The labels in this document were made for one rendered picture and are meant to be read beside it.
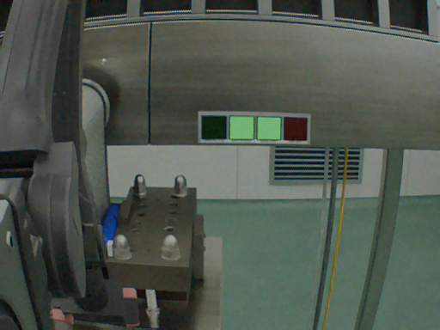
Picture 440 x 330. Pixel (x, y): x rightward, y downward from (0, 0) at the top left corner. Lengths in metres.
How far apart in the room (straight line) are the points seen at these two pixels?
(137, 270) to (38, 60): 0.83
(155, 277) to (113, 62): 0.52
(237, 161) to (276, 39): 2.58
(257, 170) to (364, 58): 2.59
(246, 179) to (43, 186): 3.66
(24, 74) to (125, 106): 1.07
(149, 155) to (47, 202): 3.63
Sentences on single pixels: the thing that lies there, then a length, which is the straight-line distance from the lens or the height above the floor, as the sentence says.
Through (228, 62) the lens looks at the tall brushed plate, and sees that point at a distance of 1.43.
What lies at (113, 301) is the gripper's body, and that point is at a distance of 0.89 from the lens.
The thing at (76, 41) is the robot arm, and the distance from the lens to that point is 0.65.
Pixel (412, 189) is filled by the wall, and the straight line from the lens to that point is 4.23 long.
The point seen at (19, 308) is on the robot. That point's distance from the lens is 0.22.
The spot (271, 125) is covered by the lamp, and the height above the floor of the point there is 1.19.
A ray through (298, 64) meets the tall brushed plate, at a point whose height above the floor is 1.34.
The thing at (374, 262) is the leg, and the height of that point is 0.73.
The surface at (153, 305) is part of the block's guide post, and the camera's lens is 1.27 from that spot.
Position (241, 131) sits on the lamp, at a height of 1.18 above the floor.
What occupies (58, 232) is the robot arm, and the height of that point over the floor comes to 1.45.
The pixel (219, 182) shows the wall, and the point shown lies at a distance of 4.00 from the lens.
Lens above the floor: 1.59
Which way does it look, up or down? 19 degrees down
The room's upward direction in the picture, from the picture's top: straight up
